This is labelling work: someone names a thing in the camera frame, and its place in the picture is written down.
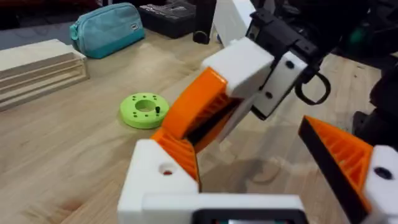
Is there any stack of wooden boards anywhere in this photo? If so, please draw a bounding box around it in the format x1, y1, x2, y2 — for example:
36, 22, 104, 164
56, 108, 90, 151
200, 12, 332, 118
0, 38, 90, 112

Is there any white orange left gripper right finger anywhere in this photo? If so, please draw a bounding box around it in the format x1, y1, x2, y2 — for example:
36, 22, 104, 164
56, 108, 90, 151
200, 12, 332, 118
298, 114, 398, 224

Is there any teal zip bag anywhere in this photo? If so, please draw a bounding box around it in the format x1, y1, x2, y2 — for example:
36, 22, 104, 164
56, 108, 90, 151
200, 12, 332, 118
69, 2, 146, 60

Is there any black cylindrical post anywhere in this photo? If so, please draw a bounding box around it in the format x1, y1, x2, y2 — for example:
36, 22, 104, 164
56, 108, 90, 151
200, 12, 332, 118
192, 0, 218, 45

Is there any white flat panel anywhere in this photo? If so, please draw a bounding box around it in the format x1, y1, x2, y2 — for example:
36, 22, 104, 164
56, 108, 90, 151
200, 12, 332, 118
212, 0, 257, 48

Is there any green disc with holes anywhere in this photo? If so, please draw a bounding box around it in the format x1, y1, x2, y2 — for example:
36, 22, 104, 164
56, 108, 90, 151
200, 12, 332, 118
119, 91, 170, 130

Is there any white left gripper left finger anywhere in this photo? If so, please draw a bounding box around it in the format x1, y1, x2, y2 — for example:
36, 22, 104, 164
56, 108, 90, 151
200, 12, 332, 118
117, 139, 200, 224

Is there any black tool case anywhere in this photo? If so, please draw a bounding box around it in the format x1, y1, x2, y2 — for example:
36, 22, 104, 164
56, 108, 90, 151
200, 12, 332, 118
137, 1, 197, 40

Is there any black cable loop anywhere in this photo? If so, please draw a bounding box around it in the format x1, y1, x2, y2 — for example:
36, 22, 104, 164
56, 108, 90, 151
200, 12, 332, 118
294, 70, 331, 106

